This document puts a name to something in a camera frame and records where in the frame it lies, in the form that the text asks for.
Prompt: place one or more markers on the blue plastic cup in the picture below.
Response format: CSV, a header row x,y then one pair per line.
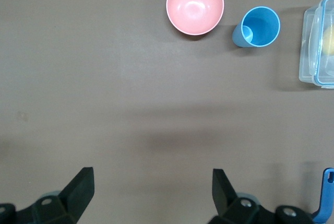
x,y
261,28

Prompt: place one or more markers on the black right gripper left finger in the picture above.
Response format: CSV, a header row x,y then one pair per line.
x,y
75,195

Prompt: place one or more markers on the yellow food piece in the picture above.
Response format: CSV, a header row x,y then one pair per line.
x,y
329,40

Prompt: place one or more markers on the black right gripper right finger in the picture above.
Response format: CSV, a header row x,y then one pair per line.
x,y
227,203

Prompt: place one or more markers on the pink bowl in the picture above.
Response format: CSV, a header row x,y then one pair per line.
x,y
194,4

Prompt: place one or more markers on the clear plastic food container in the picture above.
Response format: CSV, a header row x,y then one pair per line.
x,y
309,51

